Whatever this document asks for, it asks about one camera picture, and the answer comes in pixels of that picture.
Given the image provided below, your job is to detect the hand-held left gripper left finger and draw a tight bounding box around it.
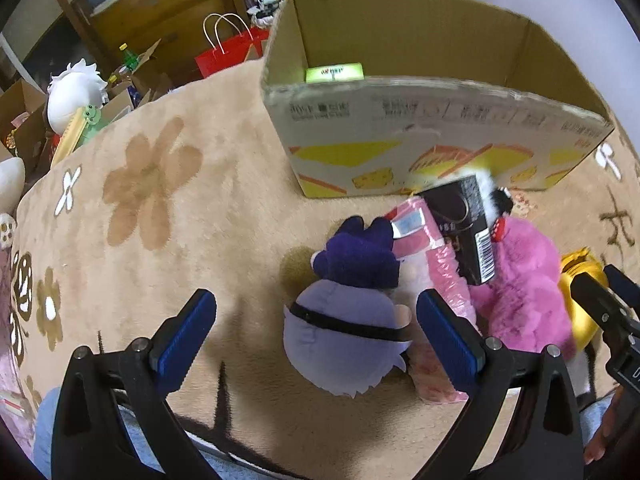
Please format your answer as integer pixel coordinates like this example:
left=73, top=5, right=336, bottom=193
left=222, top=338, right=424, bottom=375
left=51, top=288, right=217, bottom=480

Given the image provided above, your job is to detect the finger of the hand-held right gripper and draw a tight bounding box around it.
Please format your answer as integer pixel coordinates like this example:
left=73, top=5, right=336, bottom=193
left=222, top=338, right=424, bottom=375
left=570, top=272, right=633, bottom=346
left=603, top=265, right=640, bottom=311

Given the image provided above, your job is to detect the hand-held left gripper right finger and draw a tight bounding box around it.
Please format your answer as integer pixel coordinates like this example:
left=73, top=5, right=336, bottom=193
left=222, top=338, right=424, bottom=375
left=416, top=289, right=586, bottom=480

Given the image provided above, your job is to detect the yellow dog plush toy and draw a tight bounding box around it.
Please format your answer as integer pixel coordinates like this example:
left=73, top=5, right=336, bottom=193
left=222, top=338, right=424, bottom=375
left=560, top=249, right=608, bottom=351

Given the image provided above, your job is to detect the pink fluffy plush toy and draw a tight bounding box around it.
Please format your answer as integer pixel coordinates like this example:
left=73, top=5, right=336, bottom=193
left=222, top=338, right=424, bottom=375
left=460, top=172, right=573, bottom=353

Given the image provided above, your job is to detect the pink plastic-wrapped plush toy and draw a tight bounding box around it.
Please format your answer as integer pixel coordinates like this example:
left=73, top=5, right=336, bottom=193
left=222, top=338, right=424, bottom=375
left=387, top=196, right=481, bottom=406

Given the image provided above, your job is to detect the purple plush toy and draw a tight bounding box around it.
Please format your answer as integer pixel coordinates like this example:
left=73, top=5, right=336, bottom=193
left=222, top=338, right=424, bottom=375
left=282, top=216, right=413, bottom=400

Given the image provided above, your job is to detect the printed cardboard box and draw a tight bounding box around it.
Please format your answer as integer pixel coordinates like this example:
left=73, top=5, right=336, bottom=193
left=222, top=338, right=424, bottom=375
left=261, top=0, right=616, bottom=200

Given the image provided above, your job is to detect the person's right hand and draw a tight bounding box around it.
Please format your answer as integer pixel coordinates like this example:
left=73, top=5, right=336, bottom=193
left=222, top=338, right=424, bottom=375
left=584, top=390, right=623, bottom=466

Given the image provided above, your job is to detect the black barcode box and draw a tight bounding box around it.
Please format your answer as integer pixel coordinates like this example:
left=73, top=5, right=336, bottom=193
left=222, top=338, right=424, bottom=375
left=417, top=176, right=501, bottom=287

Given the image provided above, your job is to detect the beige floral blanket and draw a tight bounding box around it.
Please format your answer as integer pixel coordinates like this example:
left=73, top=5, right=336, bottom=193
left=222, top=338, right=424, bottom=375
left=10, top=55, right=640, bottom=480

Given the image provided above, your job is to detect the pink printed cloth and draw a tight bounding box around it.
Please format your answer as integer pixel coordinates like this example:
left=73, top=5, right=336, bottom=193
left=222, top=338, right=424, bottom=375
left=0, top=250, right=51, bottom=461

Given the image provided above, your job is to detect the beige ribbed disc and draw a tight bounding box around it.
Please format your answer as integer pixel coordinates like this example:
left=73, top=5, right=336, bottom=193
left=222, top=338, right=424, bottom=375
left=50, top=110, right=88, bottom=168

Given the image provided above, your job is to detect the white and beige plush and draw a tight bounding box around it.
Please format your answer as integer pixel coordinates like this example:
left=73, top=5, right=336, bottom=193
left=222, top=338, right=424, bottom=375
left=0, top=157, right=26, bottom=211

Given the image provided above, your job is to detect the green frog toy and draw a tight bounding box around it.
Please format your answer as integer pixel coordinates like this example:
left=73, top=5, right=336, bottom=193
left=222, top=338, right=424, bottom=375
left=75, top=104, right=108, bottom=148

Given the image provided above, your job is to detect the cardboard box with bottles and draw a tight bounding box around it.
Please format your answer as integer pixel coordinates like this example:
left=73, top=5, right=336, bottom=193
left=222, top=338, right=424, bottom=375
left=102, top=37, right=173, bottom=111

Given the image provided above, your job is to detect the white-haired plush head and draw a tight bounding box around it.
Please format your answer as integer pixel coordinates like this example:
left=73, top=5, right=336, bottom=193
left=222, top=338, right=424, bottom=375
left=46, top=59, right=110, bottom=133

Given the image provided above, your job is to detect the open brown cardboard box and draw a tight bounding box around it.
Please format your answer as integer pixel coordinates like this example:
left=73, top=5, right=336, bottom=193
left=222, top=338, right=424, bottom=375
left=0, top=79, right=56, bottom=171

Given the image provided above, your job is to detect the red paper bag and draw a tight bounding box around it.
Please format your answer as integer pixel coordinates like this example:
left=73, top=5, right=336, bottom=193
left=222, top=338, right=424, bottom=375
left=195, top=12, right=271, bottom=79

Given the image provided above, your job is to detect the green plastic bottle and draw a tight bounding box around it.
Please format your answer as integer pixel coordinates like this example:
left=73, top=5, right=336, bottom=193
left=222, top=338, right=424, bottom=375
left=119, top=42, right=141, bottom=71

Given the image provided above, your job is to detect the green printed carton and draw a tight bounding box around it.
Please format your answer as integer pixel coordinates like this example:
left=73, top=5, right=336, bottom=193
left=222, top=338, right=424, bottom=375
left=305, top=62, right=365, bottom=84

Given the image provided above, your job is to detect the wooden wardrobe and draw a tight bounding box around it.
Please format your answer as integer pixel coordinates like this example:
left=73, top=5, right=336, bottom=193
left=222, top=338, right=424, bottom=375
left=45, top=0, right=261, bottom=96

